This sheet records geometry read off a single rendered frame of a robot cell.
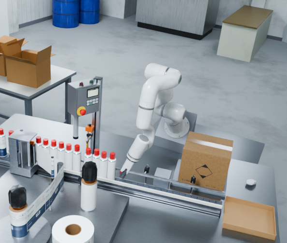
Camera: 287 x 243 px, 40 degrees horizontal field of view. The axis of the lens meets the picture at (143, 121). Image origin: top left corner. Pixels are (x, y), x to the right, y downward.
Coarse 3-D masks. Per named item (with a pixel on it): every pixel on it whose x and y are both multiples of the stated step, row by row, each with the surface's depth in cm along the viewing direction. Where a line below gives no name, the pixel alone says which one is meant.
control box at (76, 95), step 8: (88, 80) 237; (72, 88) 227; (80, 88) 226; (88, 88) 229; (72, 96) 230; (80, 96) 228; (96, 96) 236; (72, 104) 232; (80, 104) 230; (96, 104) 239; (72, 112) 234; (88, 112) 237
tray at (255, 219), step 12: (228, 204) 246; (240, 204) 248; (252, 204) 246; (264, 204) 244; (228, 216) 237; (240, 216) 238; (252, 216) 239; (264, 216) 240; (228, 228) 227; (240, 228) 225; (252, 228) 230; (264, 228) 231
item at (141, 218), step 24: (24, 120) 316; (48, 120) 320; (72, 144) 291; (120, 144) 298; (0, 168) 258; (144, 168) 273; (168, 168) 276; (240, 168) 284; (264, 168) 287; (192, 192) 254; (240, 192) 259; (264, 192) 262; (144, 216) 230; (168, 216) 232; (192, 216) 234; (120, 240) 212; (144, 240) 214; (168, 240) 215; (192, 240) 217; (216, 240) 219; (240, 240) 221; (264, 240) 222
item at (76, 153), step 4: (76, 144) 245; (76, 148) 243; (76, 152) 244; (80, 152) 245; (76, 156) 245; (80, 156) 246; (76, 160) 246; (80, 160) 248; (76, 164) 248; (80, 164) 249; (76, 168) 249; (80, 168) 251
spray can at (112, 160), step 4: (112, 152) 241; (112, 156) 239; (108, 160) 241; (112, 160) 240; (108, 164) 242; (112, 164) 241; (108, 168) 243; (112, 168) 242; (108, 172) 244; (112, 172) 244; (108, 176) 246; (112, 176) 245
